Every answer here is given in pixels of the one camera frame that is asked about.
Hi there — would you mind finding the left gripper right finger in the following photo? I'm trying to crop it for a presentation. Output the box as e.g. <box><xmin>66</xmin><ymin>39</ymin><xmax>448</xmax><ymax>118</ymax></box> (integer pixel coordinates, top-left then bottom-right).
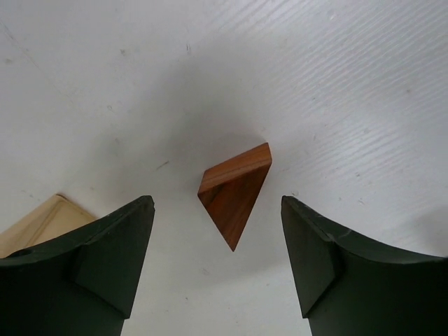
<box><xmin>281</xmin><ymin>196</ymin><xmax>447</xmax><ymax>335</ymax></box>

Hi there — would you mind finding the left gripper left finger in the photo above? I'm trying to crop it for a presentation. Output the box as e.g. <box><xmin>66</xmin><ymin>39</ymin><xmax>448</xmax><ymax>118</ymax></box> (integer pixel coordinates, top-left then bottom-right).
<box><xmin>1</xmin><ymin>195</ymin><xmax>155</xmax><ymax>335</ymax></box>

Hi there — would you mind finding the amber transparent plastic box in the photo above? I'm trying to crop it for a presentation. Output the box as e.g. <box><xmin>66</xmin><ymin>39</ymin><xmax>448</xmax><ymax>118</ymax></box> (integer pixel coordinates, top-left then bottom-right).
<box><xmin>1</xmin><ymin>194</ymin><xmax>97</xmax><ymax>258</ymax></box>

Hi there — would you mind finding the reddish wooden triangle block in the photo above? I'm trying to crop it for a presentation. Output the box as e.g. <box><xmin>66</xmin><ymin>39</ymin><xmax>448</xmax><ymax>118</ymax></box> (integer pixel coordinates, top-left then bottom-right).
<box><xmin>197</xmin><ymin>143</ymin><xmax>272</xmax><ymax>251</ymax></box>

